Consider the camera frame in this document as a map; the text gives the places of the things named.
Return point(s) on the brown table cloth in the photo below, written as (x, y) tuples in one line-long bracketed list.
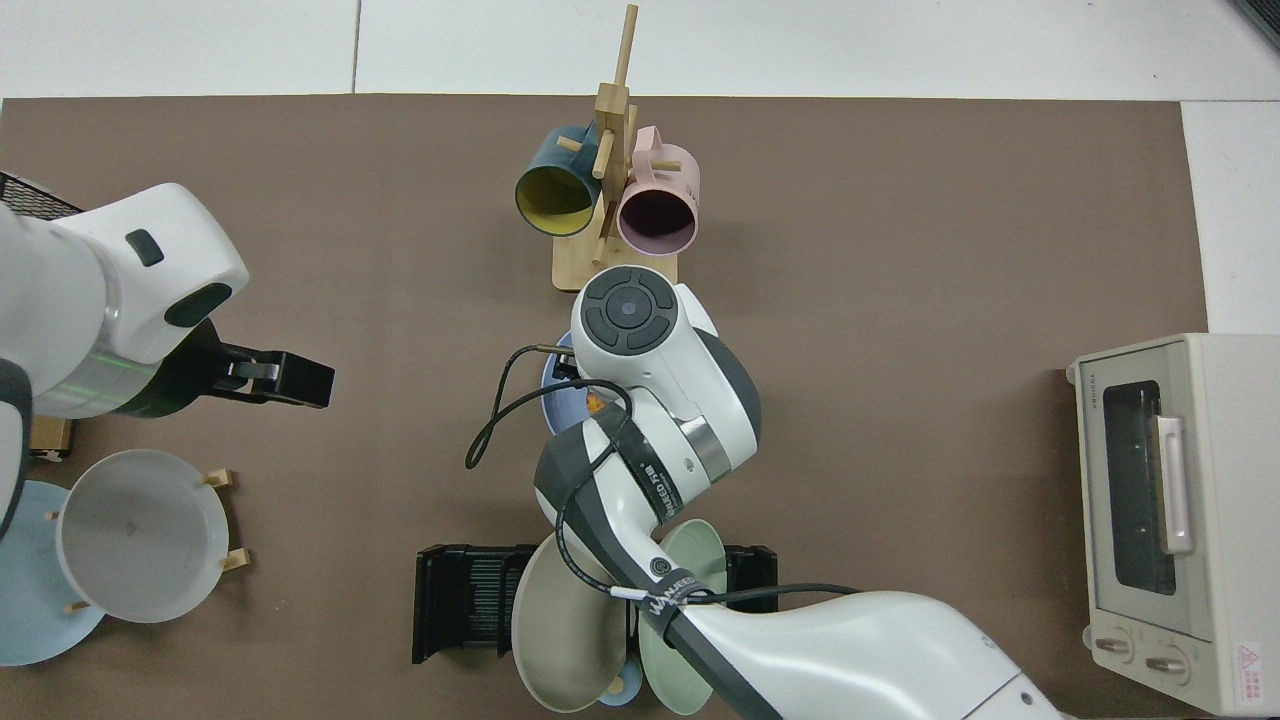
[(900, 300)]

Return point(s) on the pale green plate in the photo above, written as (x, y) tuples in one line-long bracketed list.
[(690, 545)]

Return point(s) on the pink mug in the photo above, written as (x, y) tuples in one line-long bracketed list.
[(660, 185)]

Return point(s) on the pale toaster oven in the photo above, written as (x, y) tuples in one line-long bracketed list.
[(1225, 600)]

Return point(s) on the wooden cup stand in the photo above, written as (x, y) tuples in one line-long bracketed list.
[(570, 275)]

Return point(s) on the dark grey panel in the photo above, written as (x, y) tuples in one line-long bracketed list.
[(1262, 18)]

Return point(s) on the teal mug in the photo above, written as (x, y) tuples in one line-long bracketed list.
[(555, 190)]

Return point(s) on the beige plate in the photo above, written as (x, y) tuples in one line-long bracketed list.
[(560, 630)]

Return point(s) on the black dish rack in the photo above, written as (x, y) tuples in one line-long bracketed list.
[(460, 600)]

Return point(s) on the small blue round thing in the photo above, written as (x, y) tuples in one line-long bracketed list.
[(622, 692)]

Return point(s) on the wooden plate rack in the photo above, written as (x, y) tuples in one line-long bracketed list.
[(235, 560)]

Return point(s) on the grey plate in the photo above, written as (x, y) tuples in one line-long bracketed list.
[(140, 535)]

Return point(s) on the light blue plate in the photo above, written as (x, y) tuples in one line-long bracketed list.
[(40, 600)]

